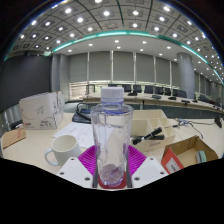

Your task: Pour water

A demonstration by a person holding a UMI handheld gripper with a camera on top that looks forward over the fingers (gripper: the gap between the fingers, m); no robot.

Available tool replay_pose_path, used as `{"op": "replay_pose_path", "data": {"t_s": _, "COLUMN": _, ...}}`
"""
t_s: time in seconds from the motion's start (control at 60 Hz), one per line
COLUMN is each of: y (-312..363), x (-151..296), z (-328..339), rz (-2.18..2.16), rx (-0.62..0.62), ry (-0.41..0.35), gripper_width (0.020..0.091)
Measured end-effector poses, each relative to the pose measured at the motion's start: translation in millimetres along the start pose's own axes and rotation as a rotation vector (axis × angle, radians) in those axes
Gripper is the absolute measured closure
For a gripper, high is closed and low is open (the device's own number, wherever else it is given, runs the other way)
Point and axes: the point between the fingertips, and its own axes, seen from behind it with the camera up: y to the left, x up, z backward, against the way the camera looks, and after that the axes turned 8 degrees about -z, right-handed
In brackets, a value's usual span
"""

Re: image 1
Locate clear plastic water bottle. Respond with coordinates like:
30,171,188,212
89,86,135,188

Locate black desk microphone base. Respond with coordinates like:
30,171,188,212
214,114,224,129

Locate grey round column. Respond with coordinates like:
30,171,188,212
176,51,196,100

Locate brown paper envelope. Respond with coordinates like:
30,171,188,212
0,127,27,150

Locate black marker pen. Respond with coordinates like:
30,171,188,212
132,126,166,146

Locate white printed carton box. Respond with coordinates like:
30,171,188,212
18,91,66,131

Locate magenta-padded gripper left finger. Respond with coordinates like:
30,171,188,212
56,145,100,190

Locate cream desk organizer box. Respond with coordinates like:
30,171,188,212
130,109,178,153

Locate brown cardboard box red side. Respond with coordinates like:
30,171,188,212
161,135,220,175

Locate long curved conference desk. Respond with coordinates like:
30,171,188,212
81,92,224,116

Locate small black box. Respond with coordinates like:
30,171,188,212
9,119,24,131

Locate small teal block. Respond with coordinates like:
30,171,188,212
194,149,208,164

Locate white paper sheet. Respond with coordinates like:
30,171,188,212
53,121,96,149

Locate white ceramic mug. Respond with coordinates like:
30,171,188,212
44,134,83,167

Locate black office chairs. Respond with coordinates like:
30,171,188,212
108,83,224,108

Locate round ceiling lights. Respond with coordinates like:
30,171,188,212
18,0,224,73

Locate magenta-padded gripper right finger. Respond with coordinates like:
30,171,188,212
125,145,169,190

